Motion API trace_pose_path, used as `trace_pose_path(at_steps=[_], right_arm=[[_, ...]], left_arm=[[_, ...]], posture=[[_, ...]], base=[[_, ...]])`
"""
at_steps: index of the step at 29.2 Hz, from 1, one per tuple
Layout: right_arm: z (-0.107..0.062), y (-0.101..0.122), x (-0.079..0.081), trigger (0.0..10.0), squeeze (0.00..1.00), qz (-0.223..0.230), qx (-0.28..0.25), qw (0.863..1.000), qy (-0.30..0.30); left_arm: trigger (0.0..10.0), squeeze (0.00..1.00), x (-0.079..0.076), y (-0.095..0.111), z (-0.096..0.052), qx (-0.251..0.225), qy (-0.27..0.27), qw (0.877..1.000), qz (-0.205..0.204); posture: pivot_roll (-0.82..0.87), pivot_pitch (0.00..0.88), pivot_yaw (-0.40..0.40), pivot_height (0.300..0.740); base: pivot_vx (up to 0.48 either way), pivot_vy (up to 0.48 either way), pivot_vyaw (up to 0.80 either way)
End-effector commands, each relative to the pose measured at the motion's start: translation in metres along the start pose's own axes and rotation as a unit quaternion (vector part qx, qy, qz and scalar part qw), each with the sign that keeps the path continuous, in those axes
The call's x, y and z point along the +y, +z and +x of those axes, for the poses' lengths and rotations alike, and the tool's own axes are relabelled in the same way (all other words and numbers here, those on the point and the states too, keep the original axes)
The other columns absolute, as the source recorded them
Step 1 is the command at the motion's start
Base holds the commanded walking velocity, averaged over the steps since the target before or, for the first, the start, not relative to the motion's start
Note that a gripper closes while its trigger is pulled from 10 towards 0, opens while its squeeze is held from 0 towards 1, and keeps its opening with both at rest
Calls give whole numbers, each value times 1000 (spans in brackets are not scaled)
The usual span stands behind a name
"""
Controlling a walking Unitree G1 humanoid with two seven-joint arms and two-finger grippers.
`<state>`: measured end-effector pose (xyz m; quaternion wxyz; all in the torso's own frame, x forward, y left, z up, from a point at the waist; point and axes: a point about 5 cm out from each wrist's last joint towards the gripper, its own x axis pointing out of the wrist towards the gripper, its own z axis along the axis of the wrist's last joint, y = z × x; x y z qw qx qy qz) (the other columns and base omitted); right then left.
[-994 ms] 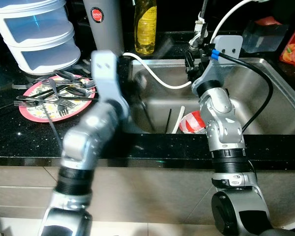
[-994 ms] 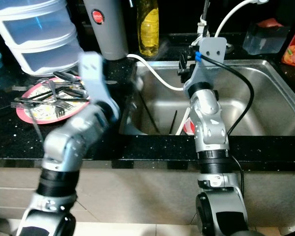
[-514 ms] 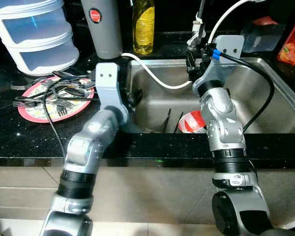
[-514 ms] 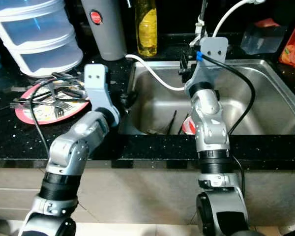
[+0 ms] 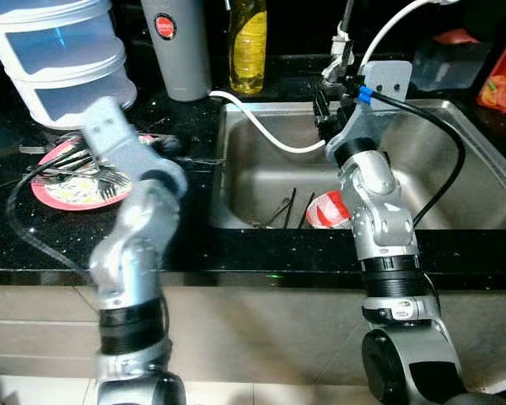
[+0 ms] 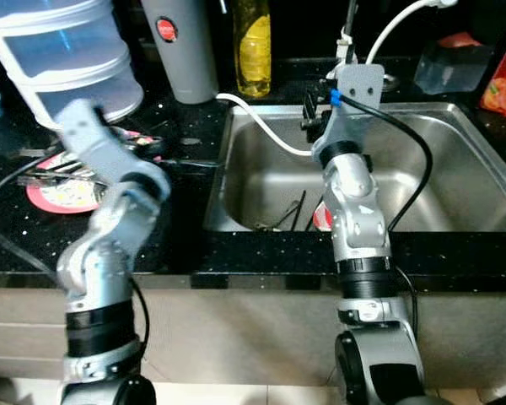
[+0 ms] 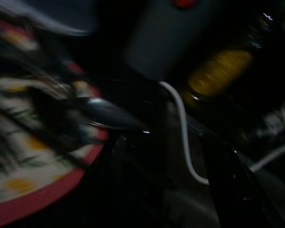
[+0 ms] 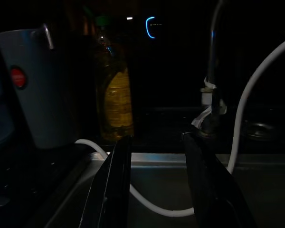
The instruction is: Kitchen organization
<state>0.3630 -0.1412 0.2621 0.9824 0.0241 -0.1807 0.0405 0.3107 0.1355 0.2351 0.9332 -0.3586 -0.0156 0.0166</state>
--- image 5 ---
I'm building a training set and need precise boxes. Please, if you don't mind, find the dark chopstick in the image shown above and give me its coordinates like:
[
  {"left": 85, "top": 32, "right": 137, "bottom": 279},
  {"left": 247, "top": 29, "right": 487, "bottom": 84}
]
[
  {"left": 269, "top": 189, "right": 298, "bottom": 230},
  {"left": 299, "top": 192, "right": 318, "bottom": 230}
]

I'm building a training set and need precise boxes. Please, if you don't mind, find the clear plastic container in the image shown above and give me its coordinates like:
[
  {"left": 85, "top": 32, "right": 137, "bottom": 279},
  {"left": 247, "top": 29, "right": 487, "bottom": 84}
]
[{"left": 411, "top": 37, "right": 491, "bottom": 93}]

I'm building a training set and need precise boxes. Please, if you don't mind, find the white flexible hose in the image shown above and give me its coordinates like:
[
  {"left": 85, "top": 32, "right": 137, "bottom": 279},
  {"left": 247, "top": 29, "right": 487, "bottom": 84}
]
[{"left": 208, "top": 0, "right": 460, "bottom": 155}]

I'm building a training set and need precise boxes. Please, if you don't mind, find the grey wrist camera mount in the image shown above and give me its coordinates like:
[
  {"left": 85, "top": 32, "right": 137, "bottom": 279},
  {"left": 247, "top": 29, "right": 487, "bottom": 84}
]
[
  {"left": 79, "top": 94, "right": 187, "bottom": 193},
  {"left": 325, "top": 60, "right": 413, "bottom": 163}
]

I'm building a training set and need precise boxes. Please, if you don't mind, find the red plastic cup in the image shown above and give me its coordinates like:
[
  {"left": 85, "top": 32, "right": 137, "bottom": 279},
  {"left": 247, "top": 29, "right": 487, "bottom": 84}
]
[{"left": 305, "top": 191, "right": 353, "bottom": 230}]

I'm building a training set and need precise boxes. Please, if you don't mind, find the yellow dish soap bottle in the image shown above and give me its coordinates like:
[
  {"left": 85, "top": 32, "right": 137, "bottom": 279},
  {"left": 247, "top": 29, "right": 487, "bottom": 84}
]
[{"left": 229, "top": 0, "right": 268, "bottom": 96}]

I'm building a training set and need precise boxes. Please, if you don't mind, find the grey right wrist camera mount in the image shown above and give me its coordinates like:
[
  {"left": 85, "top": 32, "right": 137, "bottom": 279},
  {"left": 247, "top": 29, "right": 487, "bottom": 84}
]
[{"left": 325, "top": 60, "right": 413, "bottom": 163}]

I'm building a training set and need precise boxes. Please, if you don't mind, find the stainless steel sink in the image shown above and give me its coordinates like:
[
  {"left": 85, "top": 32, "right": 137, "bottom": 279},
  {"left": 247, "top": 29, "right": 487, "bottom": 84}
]
[{"left": 208, "top": 99, "right": 506, "bottom": 231}]

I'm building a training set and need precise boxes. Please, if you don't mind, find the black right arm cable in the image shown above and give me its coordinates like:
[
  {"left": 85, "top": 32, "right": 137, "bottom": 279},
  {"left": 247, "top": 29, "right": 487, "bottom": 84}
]
[{"left": 359, "top": 84, "right": 467, "bottom": 230}]

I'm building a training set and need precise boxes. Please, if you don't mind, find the grey thermos with red logo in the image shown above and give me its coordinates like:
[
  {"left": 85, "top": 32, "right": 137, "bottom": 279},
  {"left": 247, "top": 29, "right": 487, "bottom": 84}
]
[{"left": 140, "top": 0, "right": 213, "bottom": 103}]

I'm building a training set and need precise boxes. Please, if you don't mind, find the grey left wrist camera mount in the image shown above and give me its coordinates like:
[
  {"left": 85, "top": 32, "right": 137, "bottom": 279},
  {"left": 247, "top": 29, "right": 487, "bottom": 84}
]
[{"left": 79, "top": 94, "right": 187, "bottom": 193}]

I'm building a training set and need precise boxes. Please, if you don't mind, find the red snack bag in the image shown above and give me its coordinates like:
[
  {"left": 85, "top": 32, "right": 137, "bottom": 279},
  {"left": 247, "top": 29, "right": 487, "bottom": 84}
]
[{"left": 477, "top": 25, "right": 506, "bottom": 116}]

